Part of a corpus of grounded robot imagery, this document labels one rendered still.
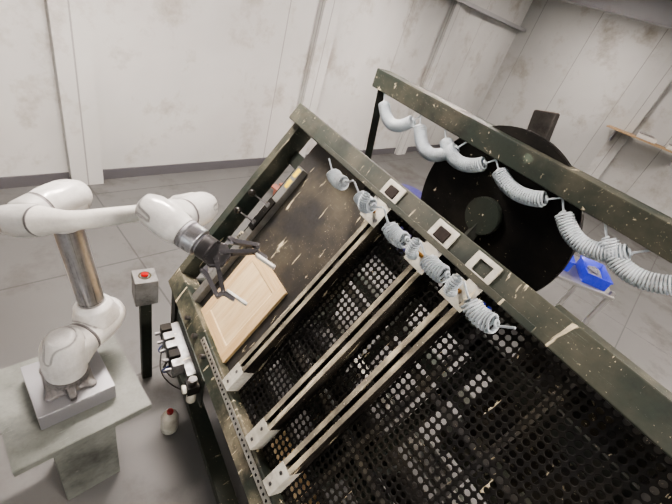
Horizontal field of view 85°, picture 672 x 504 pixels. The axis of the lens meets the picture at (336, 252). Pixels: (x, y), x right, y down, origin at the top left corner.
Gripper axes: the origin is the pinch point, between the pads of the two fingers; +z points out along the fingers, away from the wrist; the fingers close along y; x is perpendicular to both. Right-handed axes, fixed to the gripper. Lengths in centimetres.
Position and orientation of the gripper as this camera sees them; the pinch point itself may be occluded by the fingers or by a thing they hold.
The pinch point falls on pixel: (258, 283)
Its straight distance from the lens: 111.3
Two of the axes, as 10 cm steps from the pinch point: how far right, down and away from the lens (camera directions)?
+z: 8.2, 5.7, 0.1
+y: -5.2, 7.6, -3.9
